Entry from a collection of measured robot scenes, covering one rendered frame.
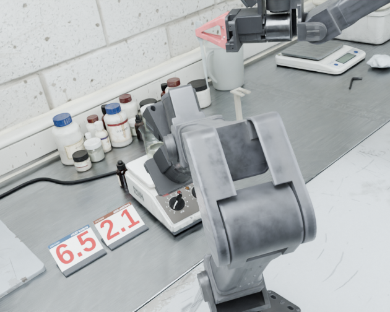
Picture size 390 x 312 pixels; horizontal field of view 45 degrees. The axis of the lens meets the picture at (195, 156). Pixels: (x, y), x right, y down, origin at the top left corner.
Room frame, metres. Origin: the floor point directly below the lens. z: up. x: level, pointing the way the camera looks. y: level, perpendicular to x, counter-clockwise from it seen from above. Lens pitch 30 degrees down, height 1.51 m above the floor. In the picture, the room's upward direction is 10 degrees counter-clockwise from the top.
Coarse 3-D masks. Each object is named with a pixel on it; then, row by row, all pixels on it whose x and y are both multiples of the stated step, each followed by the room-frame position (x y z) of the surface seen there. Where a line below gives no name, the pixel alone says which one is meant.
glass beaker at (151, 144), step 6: (144, 126) 0.93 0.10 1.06; (144, 132) 0.93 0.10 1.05; (150, 132) 0.94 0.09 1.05; (144, 138) 0.90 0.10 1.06; (150, 138) 0.89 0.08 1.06; (156, 138) 0.88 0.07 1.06; (144, 144) 0.90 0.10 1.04; (150, 144) 0.89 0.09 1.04; (156, 144) 0.88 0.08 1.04; (162, 144) 0.89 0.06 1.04; (150, 150) 0.89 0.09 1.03; (156, 150) 0.88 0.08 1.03; (150, 156) 0.89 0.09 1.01
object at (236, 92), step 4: (240, 88) 1.15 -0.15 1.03; (232, 92) 1.13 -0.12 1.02; (236, 92) 1.12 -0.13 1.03; (240, 92) 1.11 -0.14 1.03; (244, 92) 1.12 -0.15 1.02; (248, 92) 1.11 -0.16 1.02; (236, 96) 1.14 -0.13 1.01; (240, 96) 1.10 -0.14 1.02; (236, 100) 1.14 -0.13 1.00; (240, 100) 1.14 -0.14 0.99; (236, 104) 1.14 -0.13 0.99; (240, 104) 1.14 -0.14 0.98; (236, 108) 1.14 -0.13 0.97; (240, 108) 1.14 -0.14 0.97; (236, 112) 1.14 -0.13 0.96; (240, 112) 1.14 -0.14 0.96; (236, 116) 1.14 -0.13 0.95; (240, 116) 1.14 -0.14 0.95; (236, 120) 1.14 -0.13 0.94
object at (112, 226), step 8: (128, 208) 0.83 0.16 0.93; (112, 216) 0.81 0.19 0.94; (120, 216) 0.81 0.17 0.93; (128, 216) 0.81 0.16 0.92; (136, 216) 0.81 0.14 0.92; (96, 224) 0.79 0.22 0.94; (104, 224) 0.79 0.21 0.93; (112, 224) 0.79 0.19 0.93; (120, 224) 0.79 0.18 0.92; (128, 224) 0.80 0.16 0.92; (136, 224) 0.80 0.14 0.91; (104, 232) 0.78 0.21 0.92; (112, 232) 0.78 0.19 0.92; (120, 232) 0.78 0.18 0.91
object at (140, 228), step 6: (138, 216) 0.82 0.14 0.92; (132, 228) 0.79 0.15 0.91; (138, 228) 0.79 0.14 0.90; (144, 228) 0.79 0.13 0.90; (126, 234) 0.78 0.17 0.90; (132, 234) 0.78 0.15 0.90; (138, 234) 0.78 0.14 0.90; (102, 240) 0.77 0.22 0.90; (114, 240) 0.76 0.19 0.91; (120, 240) 0.76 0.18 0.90; (126, 240) 0.76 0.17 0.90; (108, 246) 0.75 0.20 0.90; (114, 246) 0.75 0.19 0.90
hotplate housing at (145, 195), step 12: (132, 180) 0.88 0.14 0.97; (132, 192) 0.90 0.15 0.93; (144, 192) 0.83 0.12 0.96; (156, 192) 0.82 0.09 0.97; (144, 204) 0.85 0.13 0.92; (156, 204) 0.79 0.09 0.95; (156, 216) 0.81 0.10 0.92; (192, 216) 0.77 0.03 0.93; (168, 228) 0.76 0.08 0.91; (180, 228) 0.76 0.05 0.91
